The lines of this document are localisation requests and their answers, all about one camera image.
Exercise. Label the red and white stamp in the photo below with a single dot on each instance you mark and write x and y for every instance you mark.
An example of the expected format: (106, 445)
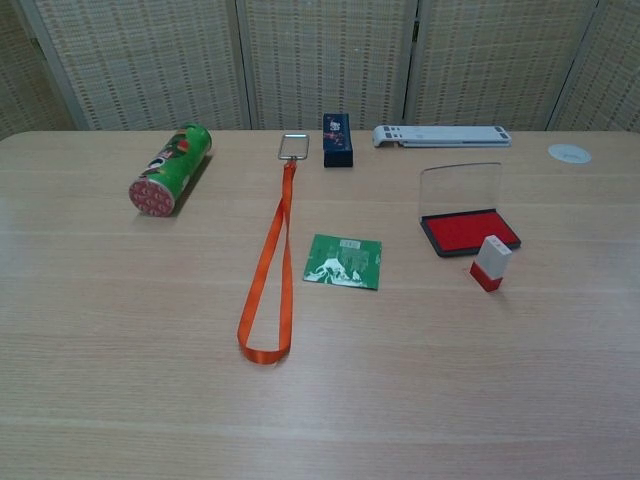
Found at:
(492, 260)

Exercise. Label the red ink pad clear lid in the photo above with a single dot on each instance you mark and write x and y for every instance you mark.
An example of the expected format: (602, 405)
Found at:
(460, 227)

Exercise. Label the green foil sachet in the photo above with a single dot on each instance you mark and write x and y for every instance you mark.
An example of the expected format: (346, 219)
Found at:
(345, 260)

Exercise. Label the clear badge holder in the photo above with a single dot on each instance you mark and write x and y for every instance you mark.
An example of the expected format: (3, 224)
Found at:
(294, 147)

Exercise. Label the dark blue rectangular box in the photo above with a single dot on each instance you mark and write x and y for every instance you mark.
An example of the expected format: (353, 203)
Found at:
(337, 140)

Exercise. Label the white folding laptop stand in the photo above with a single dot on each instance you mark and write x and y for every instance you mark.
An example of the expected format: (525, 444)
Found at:
(440, 135)

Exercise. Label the green chips can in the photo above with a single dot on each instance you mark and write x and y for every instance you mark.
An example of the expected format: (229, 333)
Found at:
(175, 160)

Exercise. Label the woven folding screen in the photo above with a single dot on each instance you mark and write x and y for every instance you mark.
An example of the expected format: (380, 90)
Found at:
(150, 60)

